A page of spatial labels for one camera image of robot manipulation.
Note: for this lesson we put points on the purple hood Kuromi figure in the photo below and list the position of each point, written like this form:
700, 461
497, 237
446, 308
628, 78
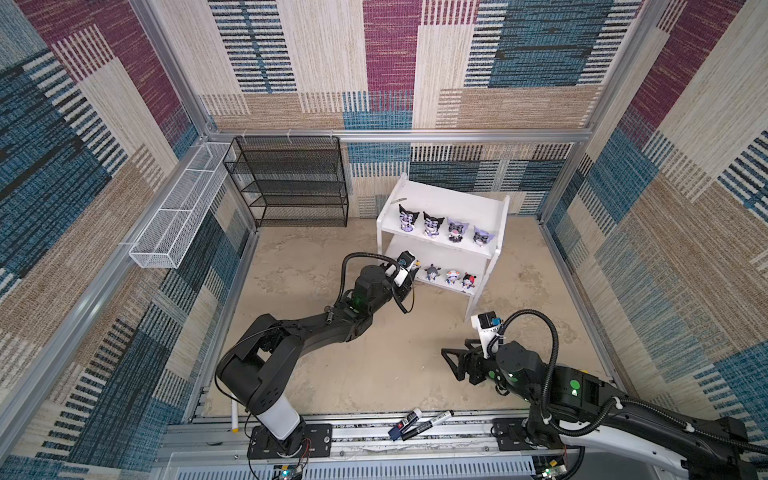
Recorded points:
481, 237

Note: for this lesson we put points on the black wire mesh shelf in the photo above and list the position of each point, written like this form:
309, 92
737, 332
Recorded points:
290, 181

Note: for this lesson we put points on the striped purple Kuromi figure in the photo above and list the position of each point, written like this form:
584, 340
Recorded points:
432, 225

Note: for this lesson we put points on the black marker blue label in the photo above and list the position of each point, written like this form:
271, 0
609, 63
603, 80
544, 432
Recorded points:
397, 431

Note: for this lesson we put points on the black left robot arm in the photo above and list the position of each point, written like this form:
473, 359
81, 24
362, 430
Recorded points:
258, 367

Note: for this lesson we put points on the yellow white marker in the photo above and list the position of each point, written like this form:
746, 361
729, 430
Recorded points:
234, 417

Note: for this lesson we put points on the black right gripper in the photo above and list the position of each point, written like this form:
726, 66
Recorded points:
474, 357

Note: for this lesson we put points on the black white marker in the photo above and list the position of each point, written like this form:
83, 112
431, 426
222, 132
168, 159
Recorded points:
427, 425

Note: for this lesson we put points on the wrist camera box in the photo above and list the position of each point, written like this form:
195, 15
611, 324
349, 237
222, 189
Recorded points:
404, 269
488, 327

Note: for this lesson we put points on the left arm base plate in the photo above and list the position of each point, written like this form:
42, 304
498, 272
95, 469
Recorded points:
308, 440

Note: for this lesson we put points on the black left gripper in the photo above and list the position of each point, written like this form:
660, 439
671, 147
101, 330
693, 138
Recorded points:
401, 291

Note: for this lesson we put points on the small white purple figure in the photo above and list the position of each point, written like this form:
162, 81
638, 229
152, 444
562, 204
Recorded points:
452, 277

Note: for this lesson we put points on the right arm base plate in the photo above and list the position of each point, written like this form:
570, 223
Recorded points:
511, 435

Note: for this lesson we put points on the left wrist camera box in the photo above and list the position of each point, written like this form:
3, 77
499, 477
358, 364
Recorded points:
404, 269

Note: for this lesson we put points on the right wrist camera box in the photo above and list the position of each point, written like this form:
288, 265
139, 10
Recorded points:
488, 327

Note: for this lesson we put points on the white wire mesh basket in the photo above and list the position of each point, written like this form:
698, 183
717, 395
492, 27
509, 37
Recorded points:
166, 239

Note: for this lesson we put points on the white two-tier shelf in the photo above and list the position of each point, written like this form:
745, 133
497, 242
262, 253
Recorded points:
486, 213

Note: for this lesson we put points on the grey purple Kuromi figure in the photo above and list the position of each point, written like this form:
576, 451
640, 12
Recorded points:
432, 273

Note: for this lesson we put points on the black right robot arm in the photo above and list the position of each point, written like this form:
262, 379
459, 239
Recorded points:
569, 409

